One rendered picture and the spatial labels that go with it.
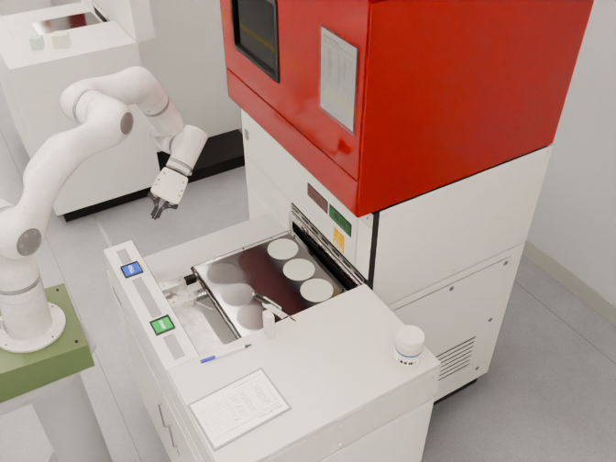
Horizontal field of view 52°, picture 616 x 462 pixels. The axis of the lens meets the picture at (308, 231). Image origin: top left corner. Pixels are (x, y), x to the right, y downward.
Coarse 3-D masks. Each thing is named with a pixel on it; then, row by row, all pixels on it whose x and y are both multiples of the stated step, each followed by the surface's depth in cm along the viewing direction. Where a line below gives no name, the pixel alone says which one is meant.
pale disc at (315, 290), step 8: (312, 280) 195; (320, 280) 195; (304, 288) 192; (312, 288) 192; (320, 288) 192; (328, 288) 192; (304, 296) 190; (312, 296) 190; (320, 296) 190; (328, 296) 190
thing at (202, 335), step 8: (168, 296) 192; (176, 296) 192; (184, 312) 187; (192, 312) 187; (200, 312) 187; (184, 320) 185; (192, 320) 185; (200, 320) 185; (184, 328) 182; (192, 328) 182; (200, 328) 182; (208, 328) 182; (192, 336) 180; (200, 336) 180; (208, 336) 180; (216, 336) 180; (200, 344) 178; (208, 344) 178; (216, 344) 178; (200, 352) 176
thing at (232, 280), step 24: (216, 264) 201; (240, 264) 201; (264, 264) 201; (216, 288) 192; (240, 288) 193; (264, 288) 193; (288, 288) 192; (336, 288) 192; (240, 312) 185; (288, 312) 185
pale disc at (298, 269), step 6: (300, 258) 203; (288, 264) 201; (294, 264) 201; (300, 264) 201; (306, 264) 201; (312, 264) 201; (288, 270) 198; (294, 270) 198; (300, 270) 198; (306, 270) 198; (312, 270) 198; (288, 276) 197; (294, 276) 197; (300, 276) 197; (306, 276) 197
